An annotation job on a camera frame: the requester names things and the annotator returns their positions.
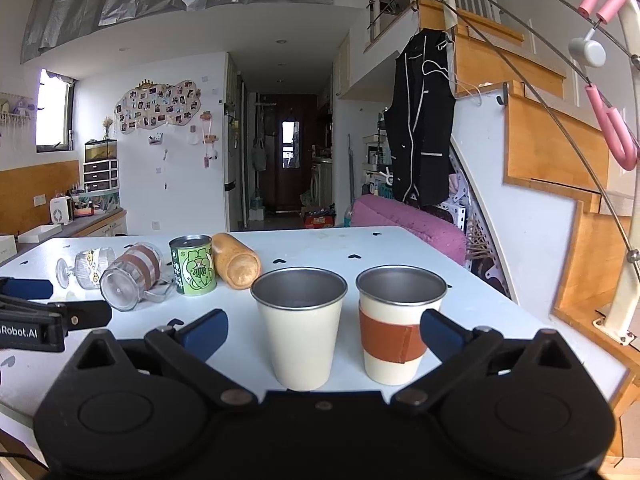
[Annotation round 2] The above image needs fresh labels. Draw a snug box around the dark drawer unit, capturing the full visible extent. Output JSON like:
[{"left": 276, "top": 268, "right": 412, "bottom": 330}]
[{"left": 82, "top": 159, "right": 121, "bottom": 194}]

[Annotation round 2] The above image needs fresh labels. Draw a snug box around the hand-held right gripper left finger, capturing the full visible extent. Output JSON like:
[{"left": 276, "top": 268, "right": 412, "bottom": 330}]
[{"left": 66, "top": 309, "right": 259, "bottom": 407}]

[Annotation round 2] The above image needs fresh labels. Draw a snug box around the clear glass goblet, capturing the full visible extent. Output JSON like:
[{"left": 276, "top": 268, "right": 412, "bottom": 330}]
[{"left": 55, "top": 247, "right": 117, "bottom": 291}]

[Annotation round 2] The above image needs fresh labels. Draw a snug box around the dark wooden door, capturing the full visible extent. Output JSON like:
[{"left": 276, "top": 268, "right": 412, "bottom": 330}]
[{"left": 271, "top": 94, "right": 319, "bottom": 212}]

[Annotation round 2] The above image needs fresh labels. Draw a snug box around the hanging tote bag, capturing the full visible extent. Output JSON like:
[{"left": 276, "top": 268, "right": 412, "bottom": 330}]
[{"left": 249, "top": 136, "right": 269, "bottom": 172}]

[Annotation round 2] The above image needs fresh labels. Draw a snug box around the glass mug with brown band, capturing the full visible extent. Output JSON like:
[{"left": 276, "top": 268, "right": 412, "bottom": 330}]
[{"left": 99, "top": 241, "right": 176, "bottom": 314}]

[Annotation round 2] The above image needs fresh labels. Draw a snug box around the red box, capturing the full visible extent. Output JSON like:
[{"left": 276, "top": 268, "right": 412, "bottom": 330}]
[{"left": 302, "top": 208, "right": 337, "bottom": 230}]

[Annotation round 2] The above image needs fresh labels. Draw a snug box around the cloud-shaped photo board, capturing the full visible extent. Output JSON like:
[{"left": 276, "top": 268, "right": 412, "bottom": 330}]
[{"left": 114, "top": 79, "right": 202, "bottom": 136}]

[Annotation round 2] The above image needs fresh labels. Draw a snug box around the window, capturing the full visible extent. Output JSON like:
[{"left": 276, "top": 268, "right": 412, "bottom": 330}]
[{"left": 35, "top": 68, "right": 76, "bottom": 154}]

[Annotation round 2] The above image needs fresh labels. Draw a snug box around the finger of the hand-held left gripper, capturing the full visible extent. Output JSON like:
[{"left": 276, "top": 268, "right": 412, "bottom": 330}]
[
  {"left": 0, "top": 296, "right": 113, "bottom": 333},
  {"left": 0, "top": 276, "right": 55, "bottom": 302}
]

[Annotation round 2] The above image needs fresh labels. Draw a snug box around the pink cushion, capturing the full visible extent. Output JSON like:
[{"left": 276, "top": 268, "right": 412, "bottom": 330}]
[{"left": 349, "top": 194, "right": 469, "bottom": 266}]

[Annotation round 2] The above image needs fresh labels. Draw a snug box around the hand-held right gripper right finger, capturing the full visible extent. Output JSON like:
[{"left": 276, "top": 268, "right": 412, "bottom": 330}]
[{"left": 391, "top": 309, "right": 587, "bottom": 414}]

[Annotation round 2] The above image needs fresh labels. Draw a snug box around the fish tank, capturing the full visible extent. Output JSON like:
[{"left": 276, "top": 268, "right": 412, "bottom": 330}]
[{"left": 83, "top": 138, "right": 120, "bottom": 162}]

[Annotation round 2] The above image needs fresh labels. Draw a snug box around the small white appliance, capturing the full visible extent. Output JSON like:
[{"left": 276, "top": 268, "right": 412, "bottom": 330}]
[{"left": 48, "top": 195, "right": 75, "bottom": 225}]

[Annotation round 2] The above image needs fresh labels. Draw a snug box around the green printed can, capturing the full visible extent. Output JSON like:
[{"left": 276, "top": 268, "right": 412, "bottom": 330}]
[{"left": 168, "top": 234, "right": 218, "bottom": 298}]

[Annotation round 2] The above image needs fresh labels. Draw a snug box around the wooden staircase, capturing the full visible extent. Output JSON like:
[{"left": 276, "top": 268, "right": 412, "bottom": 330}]
[{"left": 417, "top": 0, "right": 640, "bottom": 463}]

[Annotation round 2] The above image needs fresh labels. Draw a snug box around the white tray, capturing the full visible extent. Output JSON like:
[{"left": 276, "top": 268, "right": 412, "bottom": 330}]
[{"left": 0, "top": 223, "right": 64, "bottom": 262}]

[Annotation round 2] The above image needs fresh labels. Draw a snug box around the wooden cup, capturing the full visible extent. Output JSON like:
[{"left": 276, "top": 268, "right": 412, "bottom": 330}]
[{"left": 210, "top": 232, "right": 263, "bottom": 291}]

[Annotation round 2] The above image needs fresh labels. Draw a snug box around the black jacket with white trim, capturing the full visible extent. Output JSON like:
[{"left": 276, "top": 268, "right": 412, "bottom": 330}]
[{"left": 390, "top": 27, "right": 457, "bottom": 209}]

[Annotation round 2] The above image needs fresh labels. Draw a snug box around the plain white metal cup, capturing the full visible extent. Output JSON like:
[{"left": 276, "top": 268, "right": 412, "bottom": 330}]
[{"left": 250, "top": 268, "right": 349, "bottom": 392}]

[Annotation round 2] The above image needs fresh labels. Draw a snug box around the white cup with brown sleeve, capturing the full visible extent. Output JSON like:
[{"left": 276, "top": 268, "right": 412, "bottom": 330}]
[{"left": 355, "top": 265, "right": 449, "bottom": 386}]

